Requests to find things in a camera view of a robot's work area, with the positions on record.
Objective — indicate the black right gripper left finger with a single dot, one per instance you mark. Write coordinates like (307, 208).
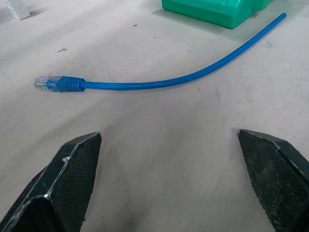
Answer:
(62, 188)

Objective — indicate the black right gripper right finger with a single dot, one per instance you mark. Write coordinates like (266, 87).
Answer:
(272, 178)

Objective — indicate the green plastic block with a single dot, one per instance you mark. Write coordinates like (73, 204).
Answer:
(212, 10)

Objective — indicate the white block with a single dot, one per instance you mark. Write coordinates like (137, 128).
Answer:
(18, 8)

